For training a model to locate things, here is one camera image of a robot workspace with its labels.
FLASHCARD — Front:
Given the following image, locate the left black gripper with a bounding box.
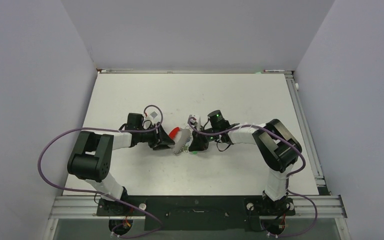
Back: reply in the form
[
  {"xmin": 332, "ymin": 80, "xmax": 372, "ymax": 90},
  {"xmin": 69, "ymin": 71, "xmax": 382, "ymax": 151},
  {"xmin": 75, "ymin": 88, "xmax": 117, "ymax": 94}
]
[{"xmin": 136, "ymin": 122, "xmax": 174, "ymax": 150}]

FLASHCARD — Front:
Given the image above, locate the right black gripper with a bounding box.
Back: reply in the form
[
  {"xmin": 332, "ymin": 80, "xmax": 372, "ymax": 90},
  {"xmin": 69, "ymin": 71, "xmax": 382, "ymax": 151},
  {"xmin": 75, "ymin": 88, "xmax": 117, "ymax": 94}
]
[{"xmin": 189, "ymin": 124, "xmax": 220, "ymax": 151}]

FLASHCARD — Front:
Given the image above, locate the red-handled metal key holder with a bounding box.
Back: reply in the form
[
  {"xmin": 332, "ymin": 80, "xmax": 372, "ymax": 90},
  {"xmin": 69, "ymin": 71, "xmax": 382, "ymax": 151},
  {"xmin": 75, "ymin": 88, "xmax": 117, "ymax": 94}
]
[{"xmin": 168, "ymin": 127, "xmax": 192, "ymax": 155}]

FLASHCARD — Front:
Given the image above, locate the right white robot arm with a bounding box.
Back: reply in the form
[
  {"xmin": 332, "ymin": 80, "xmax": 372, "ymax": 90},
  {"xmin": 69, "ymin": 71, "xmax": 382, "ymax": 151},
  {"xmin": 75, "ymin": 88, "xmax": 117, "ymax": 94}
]
[{"xmin": 187, "ymin": 110, "xmax": 304, "ymax": 214}]

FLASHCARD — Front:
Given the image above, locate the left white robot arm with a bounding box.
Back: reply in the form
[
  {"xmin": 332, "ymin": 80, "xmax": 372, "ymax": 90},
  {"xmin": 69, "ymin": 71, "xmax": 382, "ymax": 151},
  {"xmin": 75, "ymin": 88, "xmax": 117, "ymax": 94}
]
[{"xmin": 67, "ymin": 112, "xmax": 175, "ymax": 215}]

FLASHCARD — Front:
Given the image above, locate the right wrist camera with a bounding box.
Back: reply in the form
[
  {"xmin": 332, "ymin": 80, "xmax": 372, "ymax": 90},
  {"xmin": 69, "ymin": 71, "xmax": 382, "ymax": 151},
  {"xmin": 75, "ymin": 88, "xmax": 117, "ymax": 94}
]
[{"xmin": 188, "ymin": 114, "xmax": 202, "ymax": 131}]

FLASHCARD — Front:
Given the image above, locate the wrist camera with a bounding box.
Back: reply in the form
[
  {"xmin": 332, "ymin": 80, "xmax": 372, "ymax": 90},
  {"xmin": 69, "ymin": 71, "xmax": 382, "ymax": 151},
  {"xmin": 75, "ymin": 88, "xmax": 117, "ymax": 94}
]
[
  {"xmin": 144, "ymin": 111, "xmax": 161, "ymax": 122},
  {"xmin": 188, "ymin": 114, "xmax": 202, "ymax": 131}
]

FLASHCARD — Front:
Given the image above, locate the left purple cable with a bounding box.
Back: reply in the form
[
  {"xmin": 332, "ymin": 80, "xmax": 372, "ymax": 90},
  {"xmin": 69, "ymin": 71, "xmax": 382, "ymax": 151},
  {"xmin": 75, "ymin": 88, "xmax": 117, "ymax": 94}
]
[{"xmin": 37, "ymin": 104, "xmax": 165, "ymax": 239}]

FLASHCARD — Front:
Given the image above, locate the purple cable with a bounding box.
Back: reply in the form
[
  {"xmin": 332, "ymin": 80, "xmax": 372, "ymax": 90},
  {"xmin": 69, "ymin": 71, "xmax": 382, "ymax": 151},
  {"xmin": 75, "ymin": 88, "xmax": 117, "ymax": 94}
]
[
  {"xmin": 187, "ymin": 116, "xmax": 319, "ymax": 239},
  {"xmin": 37, "ymin": 104, "xmax": 165, "ymax": 239}
]

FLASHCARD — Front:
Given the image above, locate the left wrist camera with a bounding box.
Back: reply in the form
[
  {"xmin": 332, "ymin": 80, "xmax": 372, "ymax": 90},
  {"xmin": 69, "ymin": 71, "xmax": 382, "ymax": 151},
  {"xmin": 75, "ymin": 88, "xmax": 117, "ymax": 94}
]
[{"xmin": 144, "ymin": 111, "xmax": 161, "ymax": 122}]

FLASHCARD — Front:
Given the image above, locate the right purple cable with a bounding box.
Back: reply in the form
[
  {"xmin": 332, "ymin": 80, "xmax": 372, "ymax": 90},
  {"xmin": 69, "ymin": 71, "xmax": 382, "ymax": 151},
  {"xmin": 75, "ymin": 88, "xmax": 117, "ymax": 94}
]
[{"xmin": 187, "ymin": 116, "xmax": 319, "ymax": 239}]

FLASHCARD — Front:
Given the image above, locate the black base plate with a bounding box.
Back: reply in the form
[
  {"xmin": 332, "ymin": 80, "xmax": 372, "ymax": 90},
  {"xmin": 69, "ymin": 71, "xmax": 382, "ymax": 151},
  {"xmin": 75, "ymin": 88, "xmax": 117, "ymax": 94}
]
[{"xmin": 96, "ymin": 195, "xmax": 296, "ymax": 233}]

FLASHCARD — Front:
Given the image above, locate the aluminium back rail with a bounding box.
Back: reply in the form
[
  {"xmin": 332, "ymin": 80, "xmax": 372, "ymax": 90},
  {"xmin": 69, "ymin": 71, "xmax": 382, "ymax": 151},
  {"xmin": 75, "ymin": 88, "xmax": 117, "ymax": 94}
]
[{"xmin": 96, "ymin": 68, "xmax": 294, "ymax": 75}]

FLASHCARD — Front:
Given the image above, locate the aluminium rail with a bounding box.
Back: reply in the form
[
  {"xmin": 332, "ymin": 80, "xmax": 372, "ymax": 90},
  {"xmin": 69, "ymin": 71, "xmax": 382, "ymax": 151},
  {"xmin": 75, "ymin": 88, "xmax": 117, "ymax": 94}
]
[
  {"xmin": 49, "ymin": 195, "xmax": 347, "ymax": 219},
  {"xmin": 284, "ymin": 71, "xmax": 326, "ymax": 188},
  {"xmin": 96, "ymin": 68, "xmax": 294, "ymax": 75}
]

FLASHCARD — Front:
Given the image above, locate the aluminium front rail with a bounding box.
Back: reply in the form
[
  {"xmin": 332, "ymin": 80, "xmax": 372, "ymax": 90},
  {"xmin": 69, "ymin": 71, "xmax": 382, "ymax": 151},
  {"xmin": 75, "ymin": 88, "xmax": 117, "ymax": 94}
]
[{"xmin": 49, "ymin": 195, "xmax": 347, "ymax": 219}]

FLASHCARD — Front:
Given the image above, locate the aluminium right rail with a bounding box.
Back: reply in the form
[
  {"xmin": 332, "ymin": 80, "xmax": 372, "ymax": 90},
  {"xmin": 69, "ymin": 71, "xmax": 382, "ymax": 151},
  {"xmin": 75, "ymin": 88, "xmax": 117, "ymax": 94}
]
[{"xmin": 284, "ymin": 71, "xmax": 326, "ymax": 188}]

